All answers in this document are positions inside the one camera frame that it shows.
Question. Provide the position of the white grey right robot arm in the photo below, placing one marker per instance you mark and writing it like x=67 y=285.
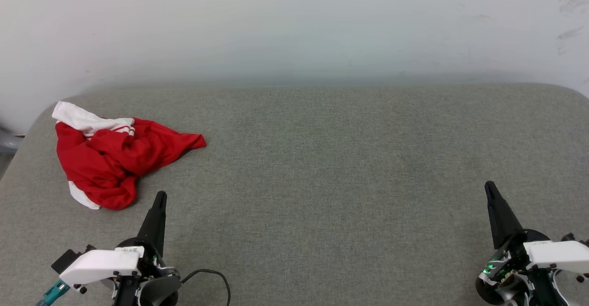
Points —
x=543 y=290

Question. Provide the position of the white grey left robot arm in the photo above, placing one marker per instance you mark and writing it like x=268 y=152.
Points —
x=156 y=294

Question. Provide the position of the grey fabric sofa seat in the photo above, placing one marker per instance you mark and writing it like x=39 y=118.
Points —
x=322 y=181

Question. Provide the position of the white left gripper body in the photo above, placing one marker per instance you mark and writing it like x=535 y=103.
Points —
x=101 y=264

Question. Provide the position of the grey object beside sofa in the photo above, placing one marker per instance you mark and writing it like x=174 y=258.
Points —
x=7 y=142

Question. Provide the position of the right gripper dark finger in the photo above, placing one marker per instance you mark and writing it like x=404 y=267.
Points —
x=501 y=218

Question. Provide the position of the red and white basketball jersey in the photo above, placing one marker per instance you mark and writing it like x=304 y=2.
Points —
x=106 y=163

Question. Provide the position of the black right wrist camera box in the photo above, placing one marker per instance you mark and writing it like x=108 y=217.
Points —
x=570 y=238

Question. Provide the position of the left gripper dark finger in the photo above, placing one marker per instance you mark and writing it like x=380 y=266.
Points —
x=155 y=223

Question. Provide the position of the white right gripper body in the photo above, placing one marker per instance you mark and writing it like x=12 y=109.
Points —
x=557 y=255

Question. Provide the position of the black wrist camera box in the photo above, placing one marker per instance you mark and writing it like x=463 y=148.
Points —
x=570 y=238
x=66 y=259

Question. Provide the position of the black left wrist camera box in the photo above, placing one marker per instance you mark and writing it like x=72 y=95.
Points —
x=66 y=259

